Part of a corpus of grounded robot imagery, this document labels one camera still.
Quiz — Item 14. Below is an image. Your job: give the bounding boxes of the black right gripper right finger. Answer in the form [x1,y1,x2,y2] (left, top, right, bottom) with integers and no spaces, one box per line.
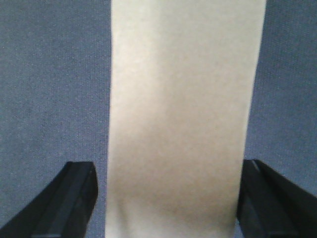
[237,159,317,238]

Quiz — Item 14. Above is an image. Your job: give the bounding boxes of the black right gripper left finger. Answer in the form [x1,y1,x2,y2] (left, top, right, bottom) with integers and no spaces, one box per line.
[0,162,98,238]

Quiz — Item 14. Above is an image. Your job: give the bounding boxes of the brown cardboard box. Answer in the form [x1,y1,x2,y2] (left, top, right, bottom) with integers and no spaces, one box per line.
[105,0,266,238]

